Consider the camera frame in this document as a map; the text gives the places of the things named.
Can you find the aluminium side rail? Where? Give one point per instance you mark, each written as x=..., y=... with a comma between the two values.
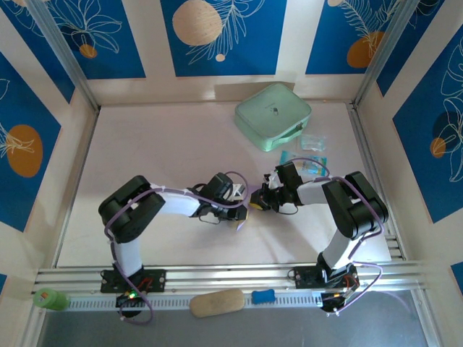
x=361, y=130
x=85, y=155

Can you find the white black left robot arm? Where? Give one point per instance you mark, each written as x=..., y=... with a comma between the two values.
x=173, y=204

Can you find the blue bone-shaped block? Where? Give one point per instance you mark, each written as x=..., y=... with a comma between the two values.
x=263, y=296

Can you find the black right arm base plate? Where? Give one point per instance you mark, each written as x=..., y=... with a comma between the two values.
x=305, y=276

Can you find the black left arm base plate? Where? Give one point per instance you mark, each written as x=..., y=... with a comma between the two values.
x=155, y=280

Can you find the blue snack packet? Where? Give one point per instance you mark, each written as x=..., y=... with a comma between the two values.
x=311, y=166

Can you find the long aluminium mounting rail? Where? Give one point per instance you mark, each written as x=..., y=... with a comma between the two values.
x=231, y=276

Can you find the black left controller board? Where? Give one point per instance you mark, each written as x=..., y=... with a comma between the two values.
x=124, y=301

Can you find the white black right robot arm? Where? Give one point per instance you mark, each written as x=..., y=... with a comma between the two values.
x=347, y=209

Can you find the purple paper sheet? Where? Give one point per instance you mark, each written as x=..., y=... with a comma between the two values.
x=241, y=223

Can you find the beige oval case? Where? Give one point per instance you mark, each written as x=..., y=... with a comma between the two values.
x=217, y=303

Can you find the black right controller board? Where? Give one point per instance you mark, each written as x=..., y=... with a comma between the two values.
x=331, y=303

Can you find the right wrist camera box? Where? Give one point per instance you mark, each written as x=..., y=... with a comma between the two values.
x=272, y=180

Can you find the green bottle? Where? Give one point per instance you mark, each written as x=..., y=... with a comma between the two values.
x=50, y=299

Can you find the mint green zipper pouch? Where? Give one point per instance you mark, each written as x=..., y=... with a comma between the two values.
x=271, y=115

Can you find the clear plastic packet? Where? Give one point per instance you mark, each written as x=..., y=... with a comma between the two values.
x=313, y=141

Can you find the aluminium frame post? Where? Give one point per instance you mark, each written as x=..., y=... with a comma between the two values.
x=66, y=54
x=383, y=54

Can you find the black controller board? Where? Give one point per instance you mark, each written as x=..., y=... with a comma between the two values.
x=331, y=303
x=124, y=301

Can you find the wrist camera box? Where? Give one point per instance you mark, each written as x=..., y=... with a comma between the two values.
x=237, y=191
x=272, y=180

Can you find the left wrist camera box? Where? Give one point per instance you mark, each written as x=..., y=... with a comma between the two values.
x=237, y=191

